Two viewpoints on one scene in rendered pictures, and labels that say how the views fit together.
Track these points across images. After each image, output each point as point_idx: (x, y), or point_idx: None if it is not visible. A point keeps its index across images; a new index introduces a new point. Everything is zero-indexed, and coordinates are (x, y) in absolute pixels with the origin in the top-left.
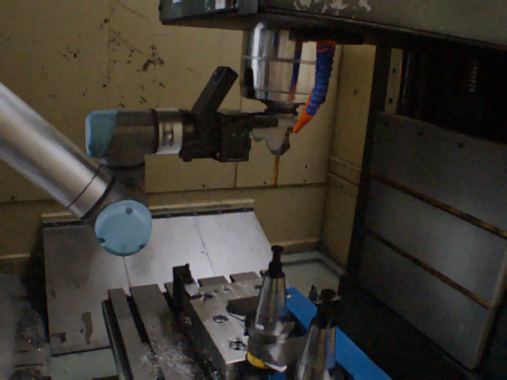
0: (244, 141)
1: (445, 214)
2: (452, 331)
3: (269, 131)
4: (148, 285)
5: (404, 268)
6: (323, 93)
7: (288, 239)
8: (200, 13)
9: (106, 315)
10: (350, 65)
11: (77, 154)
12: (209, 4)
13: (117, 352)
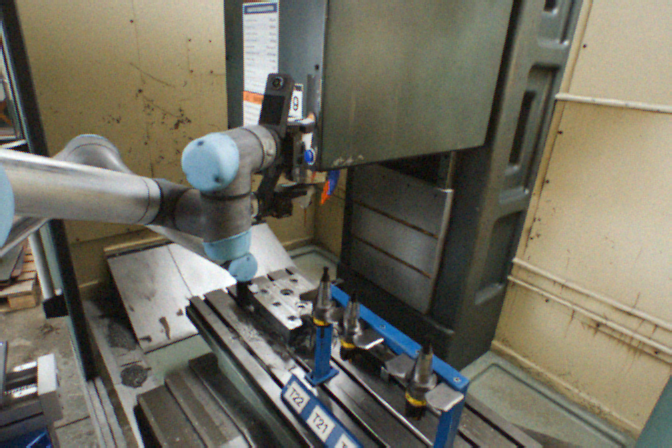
0: (289, 205)
1: (402, 225)
2: (412, 293)
3: (302, 197)
4: (215, 290)
5: (379, 257)
6: (336, 185)
7: (292, 238)
8: None
9: (192, 315)
10: None
11: None
12: None
13: (211, 337)
